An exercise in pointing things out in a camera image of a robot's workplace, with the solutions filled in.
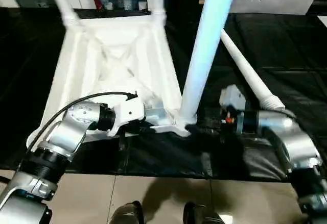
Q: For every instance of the white plastic table top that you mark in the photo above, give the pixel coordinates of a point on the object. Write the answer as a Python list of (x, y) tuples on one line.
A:
[(115, 43)]

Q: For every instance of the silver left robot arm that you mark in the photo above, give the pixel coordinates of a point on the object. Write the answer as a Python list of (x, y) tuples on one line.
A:
[(66, 132)]

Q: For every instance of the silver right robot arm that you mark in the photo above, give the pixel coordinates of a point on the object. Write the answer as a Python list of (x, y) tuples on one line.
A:
[(293, 142)]

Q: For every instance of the small white cup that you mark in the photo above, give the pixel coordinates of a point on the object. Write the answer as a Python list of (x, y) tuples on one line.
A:
[(141, 4), (108, 5)]

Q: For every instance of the white flat board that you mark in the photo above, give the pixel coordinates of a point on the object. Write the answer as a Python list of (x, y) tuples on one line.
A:
[(322, 21)]

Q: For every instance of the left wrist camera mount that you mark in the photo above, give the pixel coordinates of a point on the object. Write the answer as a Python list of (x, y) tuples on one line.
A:
[(127, 111)]

